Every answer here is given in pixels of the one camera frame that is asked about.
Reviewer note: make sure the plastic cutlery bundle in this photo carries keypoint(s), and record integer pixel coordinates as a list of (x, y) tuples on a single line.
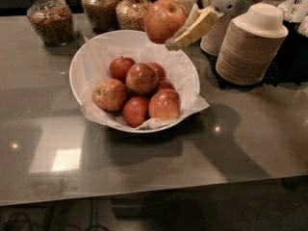
[(296, 11)]

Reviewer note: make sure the glass jar colourful cereal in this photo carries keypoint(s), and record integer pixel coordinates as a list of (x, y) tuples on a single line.
[(130, 14)]

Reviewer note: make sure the white paper liner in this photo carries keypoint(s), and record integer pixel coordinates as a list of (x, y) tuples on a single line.
[(96, 61)]

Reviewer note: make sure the red apple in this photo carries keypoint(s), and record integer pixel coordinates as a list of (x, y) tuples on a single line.
[(164, 105), (135, 111), (163, 19), (119, 67), (159, 69), (141, 79)]

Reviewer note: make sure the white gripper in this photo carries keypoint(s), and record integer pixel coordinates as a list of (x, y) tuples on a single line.
[(202, 25)]

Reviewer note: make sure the glass jar dark cereal left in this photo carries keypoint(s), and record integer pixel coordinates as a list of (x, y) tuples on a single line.
[(52, 20)]

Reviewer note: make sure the yellow-red apple left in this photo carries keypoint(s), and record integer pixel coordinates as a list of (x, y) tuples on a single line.
[(110, 95)]

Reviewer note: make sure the white bowl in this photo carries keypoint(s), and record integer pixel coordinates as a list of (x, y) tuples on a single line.
[(96, 52)]

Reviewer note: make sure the red apple hidden centre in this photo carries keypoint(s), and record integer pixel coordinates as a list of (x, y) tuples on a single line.
[(165, 85)]

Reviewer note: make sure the black mat under stacks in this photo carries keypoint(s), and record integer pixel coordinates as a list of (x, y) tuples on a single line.
[(290, 65)]

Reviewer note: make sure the paper bowl stack front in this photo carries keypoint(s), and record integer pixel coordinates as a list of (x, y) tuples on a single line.
[(250, 44)]

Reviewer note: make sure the glass jar brown cereal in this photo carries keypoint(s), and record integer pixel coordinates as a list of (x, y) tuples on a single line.
[(101, 14)]

